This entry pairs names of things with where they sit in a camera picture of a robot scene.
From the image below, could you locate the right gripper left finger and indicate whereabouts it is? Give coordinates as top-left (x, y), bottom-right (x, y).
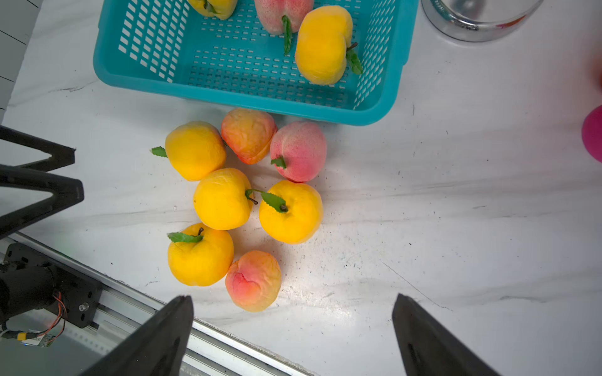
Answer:
top-left (83, 295), bottom-right (194, 376)

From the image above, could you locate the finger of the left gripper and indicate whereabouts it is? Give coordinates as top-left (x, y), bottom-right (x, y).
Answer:
top-left (1, 125), bottom-right (85, 238)

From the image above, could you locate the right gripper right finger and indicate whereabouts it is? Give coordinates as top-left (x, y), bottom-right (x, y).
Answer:
top-left (392, 294), bottom-right (498, 375)

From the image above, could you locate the orange-pink peach bottom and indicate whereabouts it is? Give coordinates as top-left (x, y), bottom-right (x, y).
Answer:
top-left (225, 250), bottom-right (282, 313)

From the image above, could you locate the yellow peach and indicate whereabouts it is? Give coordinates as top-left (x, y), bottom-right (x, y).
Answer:
top-left (188, 0), bottom-right (238, 20)
top-left (167, 223), bottom-right (235, 287)
top-left (295, 6), bottom-right (364, 86)
top-left (150, 122), bottom-right (227, 181)
top-left (193, 168), bottom-right (253, 230)
top-left (245, 180), bottom-right (324, 244)

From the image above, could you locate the pink peach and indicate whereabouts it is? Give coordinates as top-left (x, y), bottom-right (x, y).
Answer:
top-left (254, 0), bottom-right (314, 56)
top-left (270, 122), bottom-right (328, 183)

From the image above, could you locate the teal plastic basket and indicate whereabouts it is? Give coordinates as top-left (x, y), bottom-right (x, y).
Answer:
top-left (93, 0), bottom-right (419, 126)

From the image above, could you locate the orange-red peach top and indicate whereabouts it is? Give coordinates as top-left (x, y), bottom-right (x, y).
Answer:
top-left (220, 108), bottom-right (277, 165)

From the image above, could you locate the pink peach top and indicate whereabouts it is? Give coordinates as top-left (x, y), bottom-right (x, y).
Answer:
top-left (270, 122), bottom-right (328, 183)

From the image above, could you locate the magenta plastic goblet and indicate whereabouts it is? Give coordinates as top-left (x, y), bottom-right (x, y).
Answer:
top-left (582, 106), bottom-right (602, 162)

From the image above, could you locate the chrome cup holder stand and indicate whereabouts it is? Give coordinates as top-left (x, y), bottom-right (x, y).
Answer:
top-left (421, 0), bottom-right (542, 42)

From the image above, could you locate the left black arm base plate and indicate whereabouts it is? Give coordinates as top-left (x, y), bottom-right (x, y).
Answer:
top-left (1, 243), bottom-right (103, 328)

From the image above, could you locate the aluminium mounting rail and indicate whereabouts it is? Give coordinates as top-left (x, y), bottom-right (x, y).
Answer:
top-left (1, 233), bottom-right (312, 375)

